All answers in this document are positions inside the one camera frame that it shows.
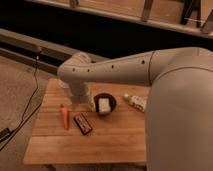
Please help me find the white sponge block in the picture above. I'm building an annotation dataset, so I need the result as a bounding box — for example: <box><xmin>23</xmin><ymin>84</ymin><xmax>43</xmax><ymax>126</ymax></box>
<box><xmin>98</xmin><ymin>98</ymin><xmax>111</xmax><ymax>115</ymax></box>

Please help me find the white plastic bottle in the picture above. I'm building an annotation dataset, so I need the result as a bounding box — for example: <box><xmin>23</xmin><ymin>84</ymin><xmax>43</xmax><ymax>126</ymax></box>
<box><xmin>123</xmin><ymin>94</ymin><xmax>146</xmax><ymax>112</ymax></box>

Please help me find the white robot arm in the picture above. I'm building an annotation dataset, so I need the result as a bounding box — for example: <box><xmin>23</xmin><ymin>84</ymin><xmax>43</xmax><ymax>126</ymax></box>
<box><xmin>57</xmin><ymin>47</ymin><xmax>213</xmax><ymax>171</ymax></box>

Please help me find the black cable left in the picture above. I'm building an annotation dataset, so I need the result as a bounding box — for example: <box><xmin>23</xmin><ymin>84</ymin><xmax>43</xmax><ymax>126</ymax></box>
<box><xmin>0</xmin><ymin>49</ymin><xmax>44</xmax><ymax>152</ymax></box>

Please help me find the wooden table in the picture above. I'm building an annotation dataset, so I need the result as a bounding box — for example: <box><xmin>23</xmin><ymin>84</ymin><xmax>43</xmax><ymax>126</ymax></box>
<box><xmin>23</xmin><ymin>79</ymin><xmax>149</xmax><ymax>164</ymax></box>

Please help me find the dark chocolate bar wrapper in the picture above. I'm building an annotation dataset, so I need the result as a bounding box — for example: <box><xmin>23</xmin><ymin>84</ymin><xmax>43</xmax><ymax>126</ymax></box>
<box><xmin>73</xmin><ymin>113</ymin><xmax>93</xmax><ymax>135</ymax></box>

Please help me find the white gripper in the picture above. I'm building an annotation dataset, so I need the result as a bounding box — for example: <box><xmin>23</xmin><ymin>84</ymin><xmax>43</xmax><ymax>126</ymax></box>
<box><xmin>69</xmin><ymin>82</ymin><xmax>90</xmax><ymax>109</ymax></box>

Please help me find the black power adapter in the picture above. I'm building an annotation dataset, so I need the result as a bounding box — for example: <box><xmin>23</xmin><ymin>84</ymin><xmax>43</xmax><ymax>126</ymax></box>
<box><xmin>0</xmin><ymin>128</ymin><xmax>11</xmax><ymax>143</ymax></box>

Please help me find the black bowl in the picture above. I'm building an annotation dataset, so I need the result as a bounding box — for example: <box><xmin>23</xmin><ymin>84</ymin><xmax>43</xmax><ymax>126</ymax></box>
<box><xmin>94</xmin><ymin>93</ymin><xmax>117</xmax><ymax>116</ymax></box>

